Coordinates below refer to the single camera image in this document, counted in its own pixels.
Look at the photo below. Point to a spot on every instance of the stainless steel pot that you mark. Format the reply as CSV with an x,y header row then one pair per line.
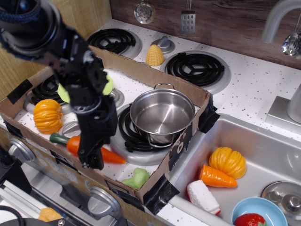
x,y
162,114

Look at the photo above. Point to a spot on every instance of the orange toy pumpkin in box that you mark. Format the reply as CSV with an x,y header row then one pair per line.
x,y
47,116

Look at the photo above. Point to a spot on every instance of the silver oven knob right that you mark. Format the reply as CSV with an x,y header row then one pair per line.
x,y
102,204

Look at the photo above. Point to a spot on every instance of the orange toy piece bottom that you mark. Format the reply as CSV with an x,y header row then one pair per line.
x,y
49,214

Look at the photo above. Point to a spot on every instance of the silver stove knob back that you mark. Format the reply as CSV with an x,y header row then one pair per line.
x,y
165,44

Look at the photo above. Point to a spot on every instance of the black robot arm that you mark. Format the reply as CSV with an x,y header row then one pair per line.
x,y
33,30

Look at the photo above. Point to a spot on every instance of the red toy strawberry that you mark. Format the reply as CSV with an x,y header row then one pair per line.
x,y
250,219

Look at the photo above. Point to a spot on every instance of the green toy vegetable piece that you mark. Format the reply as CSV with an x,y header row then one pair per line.
x,y
140,176

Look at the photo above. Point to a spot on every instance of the black front left burner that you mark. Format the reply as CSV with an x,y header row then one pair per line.
x,y
48,89

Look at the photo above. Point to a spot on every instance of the yellow toy corn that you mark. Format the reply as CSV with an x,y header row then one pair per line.
x,y
154,56

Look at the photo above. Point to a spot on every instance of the brown cardboard fence box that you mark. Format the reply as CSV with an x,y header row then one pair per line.
x,y
157,190

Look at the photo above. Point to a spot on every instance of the orange toy carrot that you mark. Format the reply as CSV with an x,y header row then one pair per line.
x,y
72,145

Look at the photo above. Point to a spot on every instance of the black burner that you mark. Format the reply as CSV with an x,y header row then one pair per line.
x,y
48,89
205,70
130,145
118,41

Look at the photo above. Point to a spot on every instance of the black back right burner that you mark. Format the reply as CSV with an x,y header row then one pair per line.
x,y
205,70

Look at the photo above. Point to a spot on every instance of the orange toy pumpkin in sink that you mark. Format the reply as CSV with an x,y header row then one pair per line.
x,y
230,162

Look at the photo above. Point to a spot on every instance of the silver sink basin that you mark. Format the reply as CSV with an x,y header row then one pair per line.
x,y
270,158

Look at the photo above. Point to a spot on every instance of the silver stove knob front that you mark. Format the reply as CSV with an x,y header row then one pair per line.
x,y
70,129

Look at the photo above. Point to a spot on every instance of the silver stove knob middle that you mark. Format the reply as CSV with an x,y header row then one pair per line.
x,y
118,97

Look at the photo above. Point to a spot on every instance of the hanging silver strainer ladle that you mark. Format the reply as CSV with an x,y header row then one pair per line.
x,y
144,11

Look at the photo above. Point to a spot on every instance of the black front right burner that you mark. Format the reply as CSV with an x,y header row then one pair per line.
x,y
130,145

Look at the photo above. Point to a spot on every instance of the light blue bowl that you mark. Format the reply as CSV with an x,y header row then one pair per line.
x,y
271,212

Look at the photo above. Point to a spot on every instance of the silver stove knob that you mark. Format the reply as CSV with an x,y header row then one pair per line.
x,y
118,97
70,129
165,44

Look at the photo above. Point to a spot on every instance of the black back left burner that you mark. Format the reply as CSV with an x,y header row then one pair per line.
x,y
118,41

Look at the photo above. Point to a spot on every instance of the silver oven knob left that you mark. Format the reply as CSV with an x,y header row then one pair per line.
x,y
21,151

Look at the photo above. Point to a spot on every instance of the light green plastic plate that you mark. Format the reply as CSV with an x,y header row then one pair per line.
x,y
63,94

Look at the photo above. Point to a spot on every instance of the white red toy cheese wedge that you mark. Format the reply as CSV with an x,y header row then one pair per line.
x,y
200,196

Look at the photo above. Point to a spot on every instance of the silver pot lid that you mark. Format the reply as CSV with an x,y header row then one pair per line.
x,y
287,196

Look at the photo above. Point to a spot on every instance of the orange carrot half in sink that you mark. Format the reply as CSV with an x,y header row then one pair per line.
x,y
216,178

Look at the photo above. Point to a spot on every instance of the silver oven knob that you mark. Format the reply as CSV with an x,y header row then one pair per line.
x,y
21,151
102,204

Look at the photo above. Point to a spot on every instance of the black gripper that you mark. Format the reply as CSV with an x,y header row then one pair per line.
x,y
97,122

